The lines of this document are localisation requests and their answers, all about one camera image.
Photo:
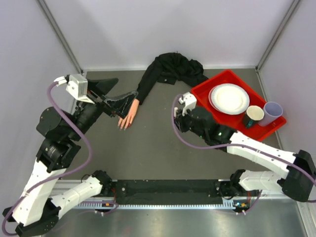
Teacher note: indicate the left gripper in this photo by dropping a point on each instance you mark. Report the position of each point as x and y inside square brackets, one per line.
[121, 102]

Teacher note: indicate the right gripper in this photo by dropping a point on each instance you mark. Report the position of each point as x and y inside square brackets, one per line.
[180, 119]

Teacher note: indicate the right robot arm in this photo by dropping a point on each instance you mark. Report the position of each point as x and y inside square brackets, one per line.
[293, 174]

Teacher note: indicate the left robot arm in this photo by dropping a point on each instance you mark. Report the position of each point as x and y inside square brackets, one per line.
[38, 211]

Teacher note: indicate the mannequin hand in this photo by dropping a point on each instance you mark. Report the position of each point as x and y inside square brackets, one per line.
[126, 122]

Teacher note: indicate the pink plate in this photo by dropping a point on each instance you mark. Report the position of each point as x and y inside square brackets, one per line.
[210, 98]

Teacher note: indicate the white paper plate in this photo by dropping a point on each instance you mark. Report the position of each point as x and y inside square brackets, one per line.
[230, 99]

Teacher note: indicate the black shirt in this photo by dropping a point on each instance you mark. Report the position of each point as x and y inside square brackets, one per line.
[170, 68]

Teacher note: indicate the dark green mug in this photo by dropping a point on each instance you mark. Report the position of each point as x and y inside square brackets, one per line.
[252, 115]

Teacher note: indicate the lavender plastic cup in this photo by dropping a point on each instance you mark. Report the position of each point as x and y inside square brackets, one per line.
[272, 111]

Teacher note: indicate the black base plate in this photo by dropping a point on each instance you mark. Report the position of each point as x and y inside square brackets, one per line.
[205, 191]

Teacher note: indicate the left aluminium frame post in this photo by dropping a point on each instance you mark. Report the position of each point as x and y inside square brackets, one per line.
[65, 46]

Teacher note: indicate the aluminium frame post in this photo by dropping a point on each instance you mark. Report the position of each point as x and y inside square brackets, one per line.
[281, 27]
[65, 46]

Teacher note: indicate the right aluminium frame post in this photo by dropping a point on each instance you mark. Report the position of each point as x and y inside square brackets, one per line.
[281, 27]

